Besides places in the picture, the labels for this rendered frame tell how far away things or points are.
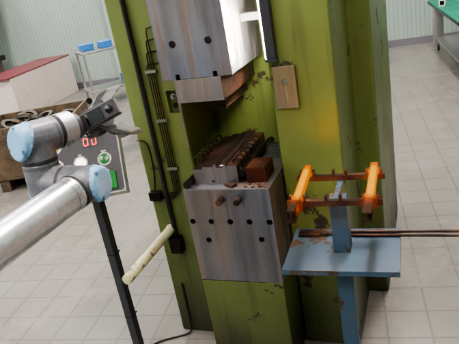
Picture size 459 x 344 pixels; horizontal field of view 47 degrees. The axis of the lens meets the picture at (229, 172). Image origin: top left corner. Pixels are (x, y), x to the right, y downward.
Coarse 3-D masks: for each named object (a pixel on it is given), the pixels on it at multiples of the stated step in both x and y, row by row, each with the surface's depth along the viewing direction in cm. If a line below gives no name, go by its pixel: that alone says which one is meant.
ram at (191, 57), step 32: (160, 0) 198; (192, 0) 194; (224, 0) 194; (160, 32) 203; (192, 32) 199; (224, 32) 194; (256, 32) 229; (160, 64) 208; (192, 64) 204; (224, 64) 199
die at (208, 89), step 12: (252, 60) 238; (240, 72) 223; (252, 72) 238; (180, 84) 209; (192, 84) 207; (204, 84) 205; (216, 84) 204; (228, 84) 210; (240, 84) 223; (180, 96) 211; (192, 96) 209; (204, 96) 208; (216, 96) 206; (228, 96) 209
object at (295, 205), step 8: (304, 168) 198; (304, 176) 191; (304, 184) 185; (296, 192) 179; (304, 192) 182; (288, 200) 173; (296, 200) 171; (288, 208) 167; (296, 208) 172; (296, 216) 169
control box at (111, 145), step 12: (108, 132) 223; (84, 144) 222; (96, 144) 222; (108, 144) 223; (120, 144) 226; (60, 156) 222; (72, 156) 222; (84, 156) 222; (96, 156) 222; (120, 156) 222; (108, 168) 221; (120, 168) 221; (120, 180) 220; (120, 192) 223
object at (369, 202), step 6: (372, 162) 192; (372, 168) 188; (372, 174) 183; (372, 180) 178; (372, 186) 174; (366, 192) 170; (372, 192) 170; (366, 198) 165; (372, 198) 165; (366, 204) 162; (372, 204) 161; (366, 210) 158; (372, 210) 163; (366, 216) 158; (372, 216) 159
